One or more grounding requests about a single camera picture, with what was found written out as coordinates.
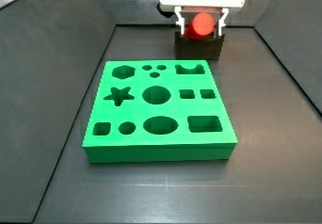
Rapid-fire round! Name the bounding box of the green foam shape-sorter block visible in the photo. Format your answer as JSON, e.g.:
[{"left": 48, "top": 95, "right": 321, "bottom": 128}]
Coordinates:
[{"left": 82, "top": 60, "right": 238, "bottom": 163}]

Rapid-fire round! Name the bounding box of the red cylinder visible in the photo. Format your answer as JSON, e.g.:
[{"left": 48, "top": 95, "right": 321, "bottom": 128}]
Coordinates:
[{"left": 183, "top": 12, "right": 215, "bottom": 40}]

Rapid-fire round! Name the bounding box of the black curved cradle stand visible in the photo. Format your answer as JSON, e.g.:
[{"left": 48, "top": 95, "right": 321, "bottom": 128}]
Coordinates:
[{"left": 175, "top": 32, "right": 226, "bottom": 60}]

